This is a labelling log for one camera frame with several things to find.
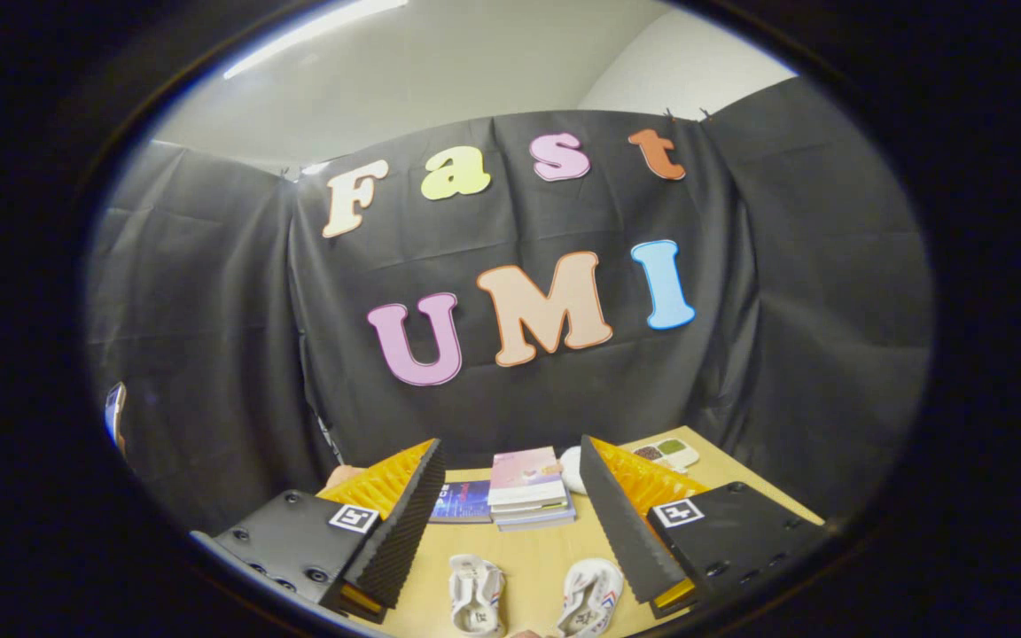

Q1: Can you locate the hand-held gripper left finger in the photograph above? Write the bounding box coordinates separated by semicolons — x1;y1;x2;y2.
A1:
191;437;447;626

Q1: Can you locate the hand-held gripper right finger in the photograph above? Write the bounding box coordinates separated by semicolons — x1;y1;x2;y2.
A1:
579;434;832;620

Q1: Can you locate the white round dish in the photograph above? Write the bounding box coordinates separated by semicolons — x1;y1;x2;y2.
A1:
558;446;588;495

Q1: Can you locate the grey cover book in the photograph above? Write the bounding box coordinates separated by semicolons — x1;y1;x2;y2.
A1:
496;511;577;532

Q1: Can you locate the blue cover book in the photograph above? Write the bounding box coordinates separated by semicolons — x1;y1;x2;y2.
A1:
429;479;494;525

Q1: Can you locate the white canvas shoe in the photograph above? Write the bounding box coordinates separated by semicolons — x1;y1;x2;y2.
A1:
555;558;625;638
448;554;508;638

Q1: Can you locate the white cover book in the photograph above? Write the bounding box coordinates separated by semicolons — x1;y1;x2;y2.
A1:
491;499;573;521

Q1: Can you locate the black backdrop cloth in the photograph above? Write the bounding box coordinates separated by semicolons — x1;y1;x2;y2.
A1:
85;78;935;533

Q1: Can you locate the white compartment tray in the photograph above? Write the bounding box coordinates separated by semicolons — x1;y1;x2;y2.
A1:
632;437;701;474

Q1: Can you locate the pink cover book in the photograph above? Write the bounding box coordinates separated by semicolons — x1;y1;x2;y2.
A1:
488;447;568;507

